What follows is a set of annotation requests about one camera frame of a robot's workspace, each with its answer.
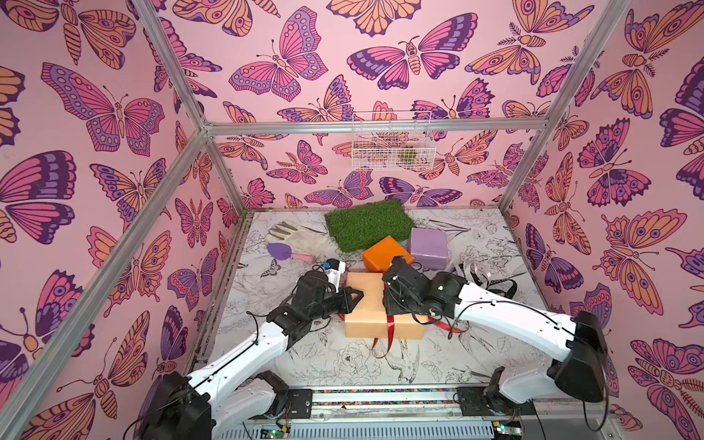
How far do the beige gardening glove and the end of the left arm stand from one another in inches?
16.3

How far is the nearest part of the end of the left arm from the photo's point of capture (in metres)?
0.58

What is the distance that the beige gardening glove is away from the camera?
1.10 metres
